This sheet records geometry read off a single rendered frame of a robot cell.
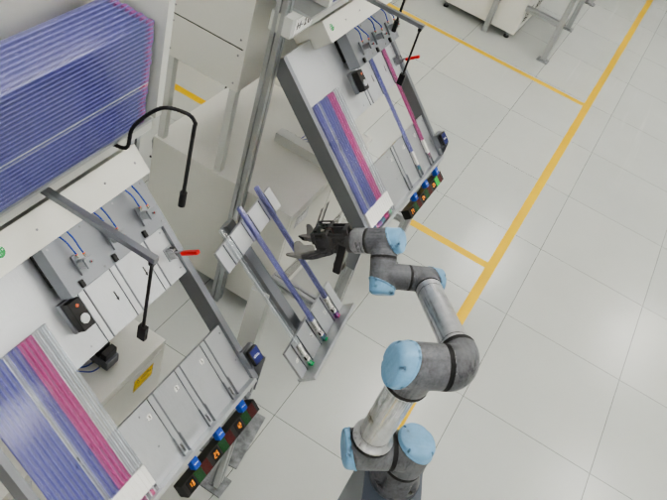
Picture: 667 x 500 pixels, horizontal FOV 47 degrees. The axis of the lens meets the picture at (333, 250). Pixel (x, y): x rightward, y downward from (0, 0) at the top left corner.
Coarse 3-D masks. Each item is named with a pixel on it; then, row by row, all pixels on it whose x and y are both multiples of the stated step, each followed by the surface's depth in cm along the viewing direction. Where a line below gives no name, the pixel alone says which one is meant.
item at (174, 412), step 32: (192, 352) 203; (224, 352) 212; (160, 384) 194; (192, 384) 202; (224, 384) 209; (128, 416) 186; (160, 416) 192; (192, 416) 200; (160, 448) 191; (160, 480) 189
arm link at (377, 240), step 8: (368, 232) 216; (376, 232) 215; (384, 232) 214; (392, 232) 213; (400, 232) 213; (368, 240) 215; (376, 240) 214; (384, 240) 213; (392, 240) 212; (400, 240) 213; (368, 248) 216; (376, 248) 213; (384, 248) 213; (392, 248) 212; (400, 248) 213
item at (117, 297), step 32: (128, 256) 192; (160, 256) 199; (0, 288) 165; (32, 288) 170; (96, 288) 183; (128, 288) 190; (160, 288) 198; (0, 320) 164; (32, 320) 169; (64, 320) 175; (96, 320) 182; (128, 320) 189; (0, 352) 163
